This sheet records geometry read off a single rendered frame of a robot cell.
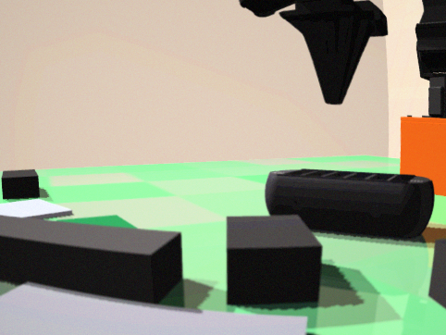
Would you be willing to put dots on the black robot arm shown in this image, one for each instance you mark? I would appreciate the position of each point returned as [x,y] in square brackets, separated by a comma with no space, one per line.
[430,46]

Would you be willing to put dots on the white flat rectangular sheet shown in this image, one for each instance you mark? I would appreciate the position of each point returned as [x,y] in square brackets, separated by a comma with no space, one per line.
[35,208]

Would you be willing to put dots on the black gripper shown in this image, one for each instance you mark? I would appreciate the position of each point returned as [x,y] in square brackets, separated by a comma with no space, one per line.
[336,33]

